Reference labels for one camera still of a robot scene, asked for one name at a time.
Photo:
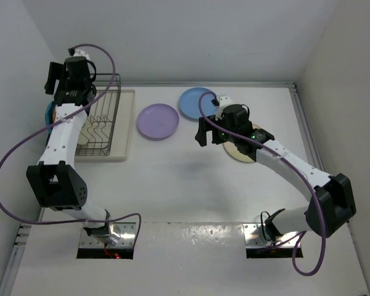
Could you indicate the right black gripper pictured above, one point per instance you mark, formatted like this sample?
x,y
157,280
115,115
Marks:
x,y
201,135

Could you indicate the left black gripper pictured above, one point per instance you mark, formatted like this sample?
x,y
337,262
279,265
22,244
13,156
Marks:
x,y
55,73

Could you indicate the beige green leaf plate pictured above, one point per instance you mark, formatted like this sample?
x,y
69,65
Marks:
x,y
233,152

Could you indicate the yellow polka dot plate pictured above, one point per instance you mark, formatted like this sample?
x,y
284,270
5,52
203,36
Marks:
x,y
53,115

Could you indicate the teal polka dot plate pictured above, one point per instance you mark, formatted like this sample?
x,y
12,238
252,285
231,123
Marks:
x,y
48,113

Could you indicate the purple plate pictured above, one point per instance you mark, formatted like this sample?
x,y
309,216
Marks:
x,y
157,121

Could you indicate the cream plate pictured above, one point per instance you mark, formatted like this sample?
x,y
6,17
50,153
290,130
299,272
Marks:
x,y
86,135

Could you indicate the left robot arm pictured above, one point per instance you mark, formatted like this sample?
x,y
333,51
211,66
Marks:
x,y
54,180

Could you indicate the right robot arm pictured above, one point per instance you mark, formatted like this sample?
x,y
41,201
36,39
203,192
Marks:
x,y
331,200

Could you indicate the blue plate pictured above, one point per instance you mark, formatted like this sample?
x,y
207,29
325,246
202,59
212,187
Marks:
x,y
189,103

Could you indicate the cream drip tray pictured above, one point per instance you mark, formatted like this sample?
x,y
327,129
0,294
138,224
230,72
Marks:
x,y
122,131

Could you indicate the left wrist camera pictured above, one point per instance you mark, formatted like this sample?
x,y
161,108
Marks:
x,y
78,53

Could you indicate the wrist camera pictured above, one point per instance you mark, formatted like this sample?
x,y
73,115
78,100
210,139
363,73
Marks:
x,y
221,103
78,53

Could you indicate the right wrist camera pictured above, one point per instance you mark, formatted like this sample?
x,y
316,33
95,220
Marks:
x,y
221,103

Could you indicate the grey wire dish rack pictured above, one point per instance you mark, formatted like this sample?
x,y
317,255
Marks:
x,y
102,115

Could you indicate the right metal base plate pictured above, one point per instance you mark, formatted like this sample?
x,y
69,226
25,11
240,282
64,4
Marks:
x,y
254,239

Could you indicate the metal base plate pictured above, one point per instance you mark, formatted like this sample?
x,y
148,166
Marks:
x,y
126,239
254,239

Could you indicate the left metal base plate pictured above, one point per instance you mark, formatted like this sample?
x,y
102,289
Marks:
x,y
126,239

